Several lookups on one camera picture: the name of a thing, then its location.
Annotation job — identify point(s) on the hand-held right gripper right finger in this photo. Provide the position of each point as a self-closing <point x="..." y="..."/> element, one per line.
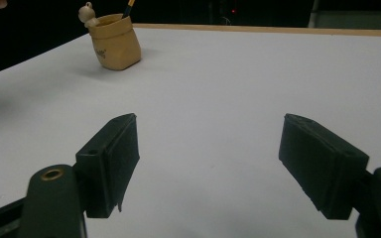
<point x="320" y="165"/>

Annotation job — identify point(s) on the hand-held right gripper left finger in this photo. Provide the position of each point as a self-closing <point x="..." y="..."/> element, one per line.
<point x="105" y="165"/>

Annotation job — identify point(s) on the tan ceramic bear pen holder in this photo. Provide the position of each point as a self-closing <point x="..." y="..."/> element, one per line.
<point x="117" y="46"/>

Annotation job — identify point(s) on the dark green makeup brush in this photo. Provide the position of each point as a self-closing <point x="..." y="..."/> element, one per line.
<point x="128" y="8"/>

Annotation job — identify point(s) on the grey panel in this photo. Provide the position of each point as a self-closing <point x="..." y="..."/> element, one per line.
<point x="357" y="18"/>

